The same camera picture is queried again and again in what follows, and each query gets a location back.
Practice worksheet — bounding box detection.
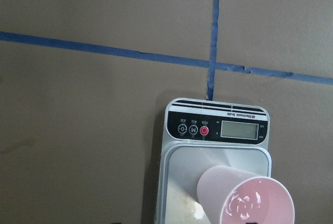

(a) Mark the pink plastic cup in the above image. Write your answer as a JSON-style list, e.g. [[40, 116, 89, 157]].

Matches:
[[197, 166, 295, 223]]

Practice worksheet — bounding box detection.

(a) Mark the white digital kitchen scale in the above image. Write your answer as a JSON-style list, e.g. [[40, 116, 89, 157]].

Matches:
[[155, 98, 272, 223]]

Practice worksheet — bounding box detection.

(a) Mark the brown paper table cover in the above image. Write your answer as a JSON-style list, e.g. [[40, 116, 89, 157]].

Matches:
[[1, 0, 332, 223]]

